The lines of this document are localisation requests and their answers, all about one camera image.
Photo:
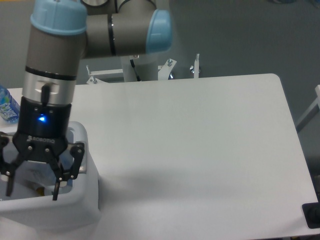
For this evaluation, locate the trash inside bin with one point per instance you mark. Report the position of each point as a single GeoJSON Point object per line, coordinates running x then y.
{"type": "Point", "coordinates": [36, 176]}

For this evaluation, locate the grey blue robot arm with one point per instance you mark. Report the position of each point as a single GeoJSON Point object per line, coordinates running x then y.
{"type": "Point", "coordinates": [62, 33]}

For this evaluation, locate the white metal frame bracket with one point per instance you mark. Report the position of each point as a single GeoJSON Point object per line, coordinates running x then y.
{"type": "Point", "coordinates": [165, 72]}

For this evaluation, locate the white plastic trash can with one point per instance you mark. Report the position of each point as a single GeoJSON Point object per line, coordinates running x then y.
{"type": "Point", "coordinates": [77, 203]}

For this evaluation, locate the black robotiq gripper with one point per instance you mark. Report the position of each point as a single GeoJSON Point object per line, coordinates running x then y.
{"type": "Point", "coordinates": [41, 137]}

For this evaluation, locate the blue labelled water bottle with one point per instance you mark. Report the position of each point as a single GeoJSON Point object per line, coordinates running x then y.
{"type": "Point", "coordinates": [9, 108]}

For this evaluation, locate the black clamp at table corner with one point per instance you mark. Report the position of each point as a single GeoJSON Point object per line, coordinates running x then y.
{"type": "Point", "coordinates": [312, 214]}

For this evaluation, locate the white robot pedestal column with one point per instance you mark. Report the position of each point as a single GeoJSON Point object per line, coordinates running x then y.
{"type": "Point", "coordinates": [143, 67]}

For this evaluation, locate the white frame leg right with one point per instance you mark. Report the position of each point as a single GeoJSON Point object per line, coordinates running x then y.
{"type": "Point", "coordinates": [310, 112]}

